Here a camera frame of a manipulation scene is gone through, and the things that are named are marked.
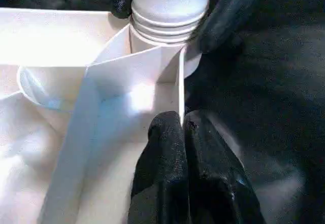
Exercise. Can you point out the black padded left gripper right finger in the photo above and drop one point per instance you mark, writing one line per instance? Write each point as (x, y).
(215, 183)

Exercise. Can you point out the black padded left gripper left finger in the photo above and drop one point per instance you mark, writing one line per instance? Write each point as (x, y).
(162, 168)

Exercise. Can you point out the white plastic table leg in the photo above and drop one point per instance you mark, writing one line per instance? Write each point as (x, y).
(167, 3)

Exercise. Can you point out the white plastic table top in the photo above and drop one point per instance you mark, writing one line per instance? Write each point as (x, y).
(38, 43)

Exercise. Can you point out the black mat cover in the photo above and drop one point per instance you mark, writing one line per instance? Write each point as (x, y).
(279, 94)

